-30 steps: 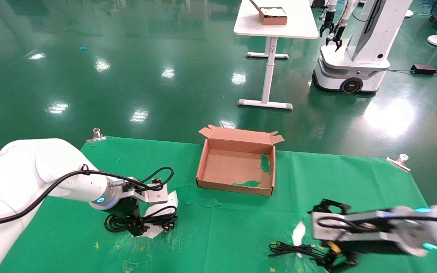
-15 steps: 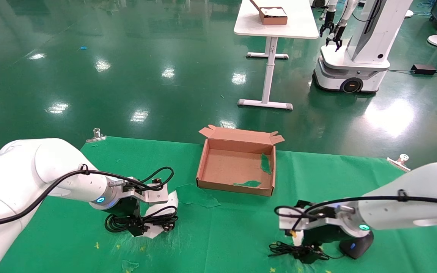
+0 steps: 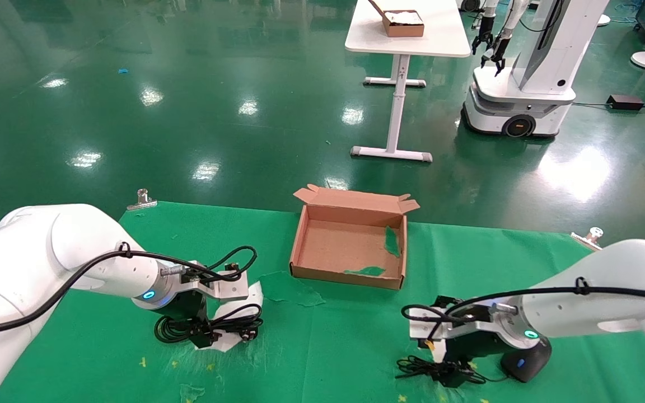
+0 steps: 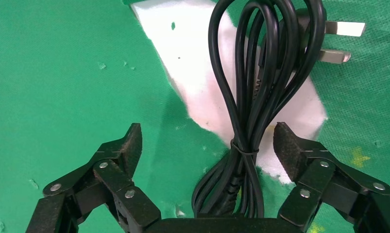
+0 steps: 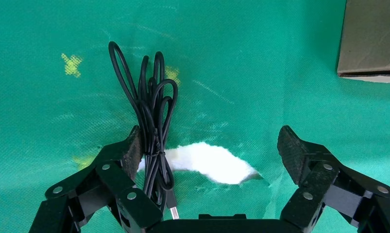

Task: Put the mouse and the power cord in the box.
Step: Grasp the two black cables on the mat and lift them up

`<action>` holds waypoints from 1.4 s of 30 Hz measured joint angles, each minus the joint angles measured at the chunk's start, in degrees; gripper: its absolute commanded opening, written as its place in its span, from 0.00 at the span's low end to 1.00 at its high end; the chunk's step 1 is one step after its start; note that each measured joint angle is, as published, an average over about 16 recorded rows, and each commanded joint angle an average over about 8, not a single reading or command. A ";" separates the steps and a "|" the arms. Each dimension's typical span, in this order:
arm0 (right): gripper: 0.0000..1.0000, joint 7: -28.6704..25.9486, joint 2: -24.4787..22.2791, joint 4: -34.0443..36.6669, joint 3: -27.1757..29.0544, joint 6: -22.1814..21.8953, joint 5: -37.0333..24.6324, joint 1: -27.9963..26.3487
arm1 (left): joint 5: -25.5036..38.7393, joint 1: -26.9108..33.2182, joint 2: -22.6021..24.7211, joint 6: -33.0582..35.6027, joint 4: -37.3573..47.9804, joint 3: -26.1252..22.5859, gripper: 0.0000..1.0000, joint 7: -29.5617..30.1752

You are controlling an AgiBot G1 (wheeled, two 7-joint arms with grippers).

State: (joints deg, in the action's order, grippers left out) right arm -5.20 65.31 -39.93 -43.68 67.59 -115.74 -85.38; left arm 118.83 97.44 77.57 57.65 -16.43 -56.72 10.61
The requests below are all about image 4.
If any thick black power cord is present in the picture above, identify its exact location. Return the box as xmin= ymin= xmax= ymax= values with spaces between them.
xmin=191 ymin=0 xmax=366 ymax=220

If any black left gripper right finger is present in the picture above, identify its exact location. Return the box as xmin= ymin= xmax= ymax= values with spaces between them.
xmin=272 ymin=122 xmax=390 ymax=233

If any green table cloth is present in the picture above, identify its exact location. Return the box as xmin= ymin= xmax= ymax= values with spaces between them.
xmin=0 ymin=0 xmax=390 ymax=233

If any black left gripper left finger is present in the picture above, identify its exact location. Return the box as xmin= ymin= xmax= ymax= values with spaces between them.
xmin=26 ymin=123 xmax=162 ymax=233

